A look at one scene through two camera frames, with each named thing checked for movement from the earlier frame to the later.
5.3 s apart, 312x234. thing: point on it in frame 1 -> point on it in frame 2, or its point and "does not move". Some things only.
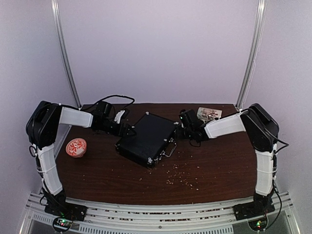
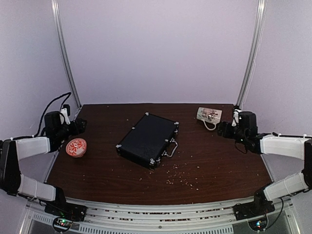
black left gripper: x=126 y=131 -> x=81 y=129
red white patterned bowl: x=76 y=147 does not move
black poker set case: x=149 y=138 does not move
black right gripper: x=178 y=133 -> x=220 y=129
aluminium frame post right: x=262 y=7 does not move
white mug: x=207 y=114 does not move
